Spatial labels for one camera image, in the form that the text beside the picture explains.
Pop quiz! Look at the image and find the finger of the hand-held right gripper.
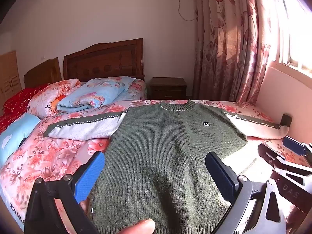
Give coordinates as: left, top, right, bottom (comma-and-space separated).
283, 136, 312, 157
258, 144, 312, 174

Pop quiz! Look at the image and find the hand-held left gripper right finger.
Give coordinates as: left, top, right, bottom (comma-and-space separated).
205, 152, 287, 234

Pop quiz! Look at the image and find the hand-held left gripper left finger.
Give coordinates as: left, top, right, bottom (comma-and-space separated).
24, 151, 106, 234

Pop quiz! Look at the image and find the green knit sweater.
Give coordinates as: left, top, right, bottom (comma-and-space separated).
43, 100, 288, 234

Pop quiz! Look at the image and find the small black box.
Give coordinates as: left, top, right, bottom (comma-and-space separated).
280, 113, 293, 128

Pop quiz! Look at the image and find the bed with floral sheet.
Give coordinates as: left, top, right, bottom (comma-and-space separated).
0, 78, 310, 232

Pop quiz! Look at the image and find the light blue pillow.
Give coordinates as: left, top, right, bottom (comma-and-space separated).
0, 113, 41, 167

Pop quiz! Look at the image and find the blue floral folded blanket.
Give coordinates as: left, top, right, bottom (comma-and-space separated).
57, 76, 136, 114

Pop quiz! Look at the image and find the pink floral pillow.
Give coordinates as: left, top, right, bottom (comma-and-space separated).
27, 78, 82, 118

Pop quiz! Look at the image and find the dark wooden nightstand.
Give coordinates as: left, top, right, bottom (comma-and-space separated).
149, 77, 188, 100

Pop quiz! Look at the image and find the red patterned blanket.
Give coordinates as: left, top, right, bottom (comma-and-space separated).
0, 83, 50, 133

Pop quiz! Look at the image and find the small wooden headboard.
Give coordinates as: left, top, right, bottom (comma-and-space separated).
23, 58, 63, 89

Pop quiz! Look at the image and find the window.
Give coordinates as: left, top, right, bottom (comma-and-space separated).
275, 0, 312, 73

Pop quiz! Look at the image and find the large wooden headboard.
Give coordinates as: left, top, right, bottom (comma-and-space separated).
63, 38, 145, 83

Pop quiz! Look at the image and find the pink floral curtain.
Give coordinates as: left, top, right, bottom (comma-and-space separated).
192, 0, 288, 104

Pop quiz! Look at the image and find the beige wardrobe door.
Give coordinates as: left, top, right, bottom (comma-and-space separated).
0, 51, 22, 109

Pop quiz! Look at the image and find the thin wall cable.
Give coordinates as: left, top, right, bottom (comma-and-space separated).
178, 0, 198, 22

